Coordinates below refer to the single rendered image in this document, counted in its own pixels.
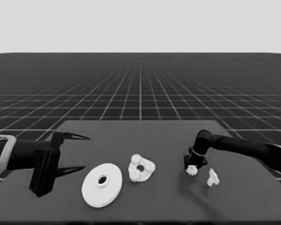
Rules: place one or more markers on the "white round carrier with pins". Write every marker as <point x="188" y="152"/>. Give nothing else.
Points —
<point x="145" y="174"/>

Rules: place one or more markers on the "small white T-shaped piece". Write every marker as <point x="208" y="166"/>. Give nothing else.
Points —
<point x="213" y="179"/>

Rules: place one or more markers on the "large thick white disc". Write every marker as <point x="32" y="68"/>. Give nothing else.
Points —
<point x="95" y="195"/>

